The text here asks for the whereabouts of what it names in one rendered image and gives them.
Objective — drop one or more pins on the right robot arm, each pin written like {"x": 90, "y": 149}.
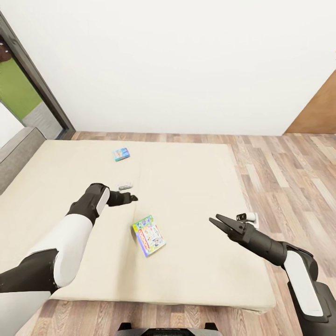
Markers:
{"x": 313, "y": 301}

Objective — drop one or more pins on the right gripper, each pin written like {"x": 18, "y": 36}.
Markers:
{"x": 244, "y": 234}

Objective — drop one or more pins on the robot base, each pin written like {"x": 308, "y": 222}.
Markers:
{"x": 209, "y": 330}

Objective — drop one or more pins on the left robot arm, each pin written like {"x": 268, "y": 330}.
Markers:
{"x": 54, "y": 262}

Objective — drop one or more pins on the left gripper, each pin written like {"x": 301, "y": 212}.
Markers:
{"x": 123, "y": 198}

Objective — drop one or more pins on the board game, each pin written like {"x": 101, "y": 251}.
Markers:
{"x": 120, "y": 154}
{"x": 148, "y": 235}

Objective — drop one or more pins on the bed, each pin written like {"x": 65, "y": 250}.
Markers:
{"x": 180, "y": 184}

